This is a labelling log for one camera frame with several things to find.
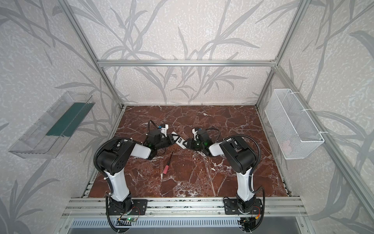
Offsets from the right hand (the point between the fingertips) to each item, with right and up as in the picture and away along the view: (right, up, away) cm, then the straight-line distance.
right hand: (185, 140), depth 96 cm
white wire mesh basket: (+49, +8, -35) cm, 61 cm away
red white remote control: (-4, 0, -3) cm, 5 cm away
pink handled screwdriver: (-10, -15, -10) cm, 21 cm away
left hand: (-2, +5, -2) cm, 6 cm away
